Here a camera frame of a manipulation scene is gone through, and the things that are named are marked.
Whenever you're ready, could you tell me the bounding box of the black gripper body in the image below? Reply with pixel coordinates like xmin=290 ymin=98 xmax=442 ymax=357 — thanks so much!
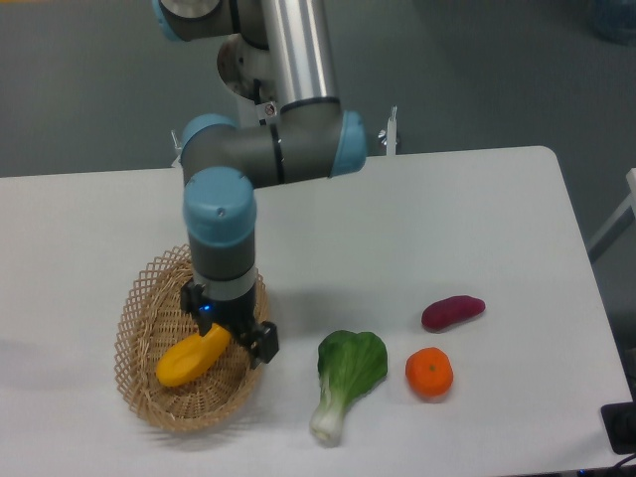
xmin=191 ymin=275 xmax=256 ymax=333

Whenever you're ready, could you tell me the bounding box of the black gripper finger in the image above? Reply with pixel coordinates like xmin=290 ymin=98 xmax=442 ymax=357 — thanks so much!
xmin=180 ymin=281 xmax=209 ymax=336
xmin=230 ymin=319 xmax=279 ymax=369

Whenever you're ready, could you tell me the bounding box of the yellow mango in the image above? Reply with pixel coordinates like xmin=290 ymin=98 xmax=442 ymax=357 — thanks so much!
xmin=156 ymin=324 xmax=232 ymax=388

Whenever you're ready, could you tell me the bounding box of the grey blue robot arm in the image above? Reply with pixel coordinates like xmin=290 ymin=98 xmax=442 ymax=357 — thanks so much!
xmin=153 ymin=1 xmax=367 ymax=365

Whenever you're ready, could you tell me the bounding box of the woven wicker basket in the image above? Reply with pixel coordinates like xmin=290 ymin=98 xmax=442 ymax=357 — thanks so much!
xmin=114 ymin=244 xmax=260 ymax=432

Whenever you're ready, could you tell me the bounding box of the green bok choy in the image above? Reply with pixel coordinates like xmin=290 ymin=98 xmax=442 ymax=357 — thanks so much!
xmin=309 ymin=330 xmax=389 ymax=445

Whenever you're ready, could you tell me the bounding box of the orange tangerine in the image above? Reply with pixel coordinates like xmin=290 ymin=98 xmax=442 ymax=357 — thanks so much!
xmin=404 ymin=347 xmax=454 ymax=399

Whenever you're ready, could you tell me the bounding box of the purple sweet potato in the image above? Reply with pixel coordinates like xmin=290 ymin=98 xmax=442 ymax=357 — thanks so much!
xmin=421 ymin=295 xmax=486 ymax=333

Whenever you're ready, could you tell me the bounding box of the black device at edge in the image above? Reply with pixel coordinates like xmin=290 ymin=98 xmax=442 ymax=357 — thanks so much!
xmin=600 ymin=401 xmax=635 ymax=455

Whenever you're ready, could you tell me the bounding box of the white frame at right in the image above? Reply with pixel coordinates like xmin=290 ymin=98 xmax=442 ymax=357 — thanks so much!
xmin=586 ymin=168 xmax=635 ymax=263

